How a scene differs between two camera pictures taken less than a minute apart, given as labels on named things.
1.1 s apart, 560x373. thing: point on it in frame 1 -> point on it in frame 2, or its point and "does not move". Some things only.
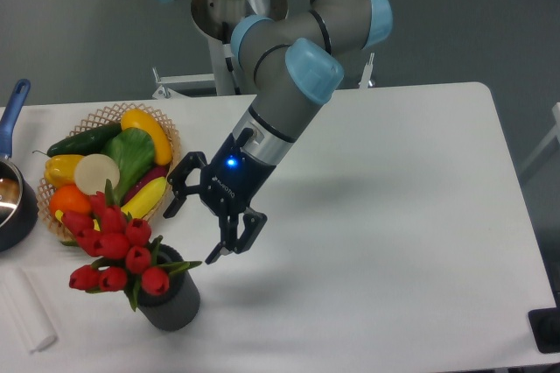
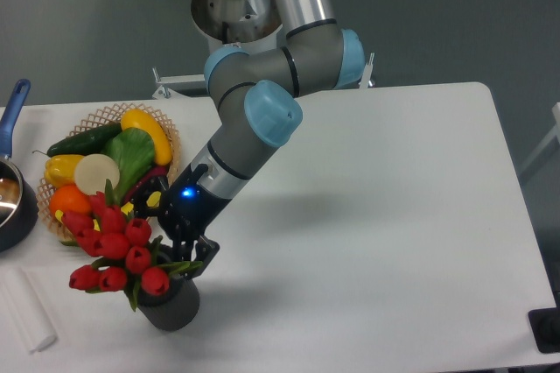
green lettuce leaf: [133, 151] does not move
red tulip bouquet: [120, 245] does not move
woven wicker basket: [109, 116] does not move
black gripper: [234, 177] -> [189, 212]
